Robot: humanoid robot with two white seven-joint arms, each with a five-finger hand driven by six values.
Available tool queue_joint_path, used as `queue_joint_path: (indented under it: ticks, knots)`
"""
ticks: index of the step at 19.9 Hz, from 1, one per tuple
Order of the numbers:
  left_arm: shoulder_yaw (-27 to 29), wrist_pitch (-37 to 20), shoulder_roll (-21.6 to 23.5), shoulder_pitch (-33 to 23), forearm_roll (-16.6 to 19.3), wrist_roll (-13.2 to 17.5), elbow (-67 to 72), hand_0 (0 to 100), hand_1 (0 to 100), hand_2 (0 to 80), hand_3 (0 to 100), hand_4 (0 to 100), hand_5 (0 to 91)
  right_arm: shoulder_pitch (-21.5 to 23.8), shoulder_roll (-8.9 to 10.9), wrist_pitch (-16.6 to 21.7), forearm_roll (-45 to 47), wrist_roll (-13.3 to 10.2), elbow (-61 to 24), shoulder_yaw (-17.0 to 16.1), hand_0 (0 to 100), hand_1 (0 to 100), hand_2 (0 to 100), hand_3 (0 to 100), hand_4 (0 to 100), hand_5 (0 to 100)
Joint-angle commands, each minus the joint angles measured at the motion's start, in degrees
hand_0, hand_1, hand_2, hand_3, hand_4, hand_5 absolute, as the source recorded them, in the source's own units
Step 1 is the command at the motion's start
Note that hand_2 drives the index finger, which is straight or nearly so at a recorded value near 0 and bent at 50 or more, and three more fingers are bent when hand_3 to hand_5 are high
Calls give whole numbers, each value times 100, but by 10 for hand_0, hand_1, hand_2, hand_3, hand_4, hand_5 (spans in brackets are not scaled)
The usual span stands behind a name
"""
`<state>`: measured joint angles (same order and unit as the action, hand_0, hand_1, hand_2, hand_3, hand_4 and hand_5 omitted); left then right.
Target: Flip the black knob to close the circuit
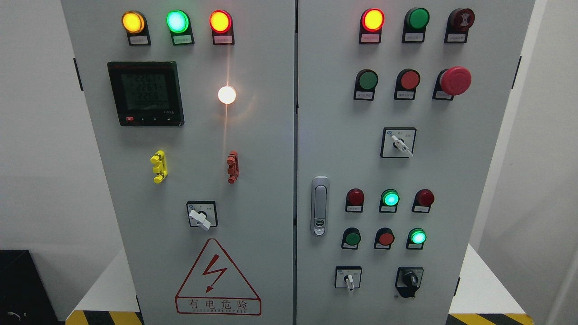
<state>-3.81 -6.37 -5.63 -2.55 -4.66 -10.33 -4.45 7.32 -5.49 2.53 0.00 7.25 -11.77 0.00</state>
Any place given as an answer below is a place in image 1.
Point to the black rotary knob switch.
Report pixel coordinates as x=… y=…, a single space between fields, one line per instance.
x=408 y=281

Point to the red terminal connector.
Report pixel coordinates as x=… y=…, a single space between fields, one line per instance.
x=233 y=167

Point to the dark red indicator light left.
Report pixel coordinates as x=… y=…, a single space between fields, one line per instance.
x=354 y=201

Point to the white lit indicator light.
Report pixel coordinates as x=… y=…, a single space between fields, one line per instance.
x=227 y=95

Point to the green push button lower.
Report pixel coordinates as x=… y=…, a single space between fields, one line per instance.
x=351 y=239

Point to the green lit indicator light middle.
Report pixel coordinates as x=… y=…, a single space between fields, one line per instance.
x=389 y=201

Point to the green lit indicator light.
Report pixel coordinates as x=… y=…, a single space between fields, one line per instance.
x=389 y=201
x=179 y=25

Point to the grey electrical cabinet left door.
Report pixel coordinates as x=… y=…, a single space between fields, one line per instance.
x=255 y=214

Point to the grey electrical cabinet door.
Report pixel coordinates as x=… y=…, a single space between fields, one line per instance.
x=341 y=138
x=255 y=214

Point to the green push button upper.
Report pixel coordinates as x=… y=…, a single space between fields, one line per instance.
x=365 y=85

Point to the red push button lower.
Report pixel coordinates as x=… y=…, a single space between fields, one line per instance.
x=383 y=239

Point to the red push button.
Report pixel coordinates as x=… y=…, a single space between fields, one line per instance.
x=383 y=239
x=406 y=84

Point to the grey electrical cabinet right door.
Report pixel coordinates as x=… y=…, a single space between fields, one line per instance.
x=341 y=138

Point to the yellow terminal connector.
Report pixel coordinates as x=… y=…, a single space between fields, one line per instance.
x=159 y=162

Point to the red electrical hazard warning sign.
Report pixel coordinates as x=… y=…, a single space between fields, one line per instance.
x=216 y=286

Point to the red push button upper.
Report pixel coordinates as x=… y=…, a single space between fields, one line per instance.
x=406 y=84

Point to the green illuminated push button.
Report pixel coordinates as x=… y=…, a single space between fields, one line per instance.
x=416 y=239

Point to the red lit indicator light left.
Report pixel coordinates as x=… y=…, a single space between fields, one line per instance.
x=221 y=24

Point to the red lit indicator light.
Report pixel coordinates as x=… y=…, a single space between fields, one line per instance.
x=371 y=23
x=221 y=24

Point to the black digital power meter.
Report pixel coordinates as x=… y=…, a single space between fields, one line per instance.
x=146 y=93

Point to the red lit indicator light right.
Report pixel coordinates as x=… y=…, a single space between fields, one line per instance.
x=371 y=23

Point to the green lit indicator light top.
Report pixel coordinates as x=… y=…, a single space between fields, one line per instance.
x=179 y=25

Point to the red emergency stop button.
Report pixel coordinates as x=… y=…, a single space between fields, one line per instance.
x=451 y=82

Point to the green unlit indicator light top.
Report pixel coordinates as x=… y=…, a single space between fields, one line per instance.
x=415 y=25

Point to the yellow indicator light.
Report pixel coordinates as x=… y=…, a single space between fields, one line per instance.
x=136 y=28

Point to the dark red buzzer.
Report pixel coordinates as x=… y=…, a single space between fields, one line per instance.
x=459 y=22

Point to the white platform with hazard stripes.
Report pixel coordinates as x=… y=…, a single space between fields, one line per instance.
x=481 y=299

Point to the black box lower left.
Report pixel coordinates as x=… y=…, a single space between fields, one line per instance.
x=23 y=299

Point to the silver door handle lock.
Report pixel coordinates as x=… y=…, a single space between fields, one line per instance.
x=318 y=213

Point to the white selector switch left door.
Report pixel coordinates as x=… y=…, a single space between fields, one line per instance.
x=202 y=214

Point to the white selector switch upper right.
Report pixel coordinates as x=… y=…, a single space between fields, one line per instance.
x=398 y=142

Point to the white selector switch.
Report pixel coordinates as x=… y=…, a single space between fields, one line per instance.
x=398 y=142
x=348 y=278

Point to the white selector switch lower right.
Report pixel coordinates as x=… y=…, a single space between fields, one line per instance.
x=348 y=278

